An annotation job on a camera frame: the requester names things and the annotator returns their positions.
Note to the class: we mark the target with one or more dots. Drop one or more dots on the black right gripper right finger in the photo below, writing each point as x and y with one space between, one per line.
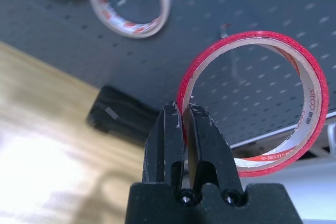
210 150

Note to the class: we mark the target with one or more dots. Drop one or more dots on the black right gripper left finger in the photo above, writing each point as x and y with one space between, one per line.
162 145

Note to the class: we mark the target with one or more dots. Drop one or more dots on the red tape roll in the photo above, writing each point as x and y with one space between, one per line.
322 98

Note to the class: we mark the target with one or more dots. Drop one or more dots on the black rectangular box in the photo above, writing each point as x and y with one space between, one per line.
118 113

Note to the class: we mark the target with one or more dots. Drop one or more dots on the large white rounded panel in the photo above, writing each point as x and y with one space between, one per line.
302 187

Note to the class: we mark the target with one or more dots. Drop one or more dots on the white tape roll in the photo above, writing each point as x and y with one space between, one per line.
95 9

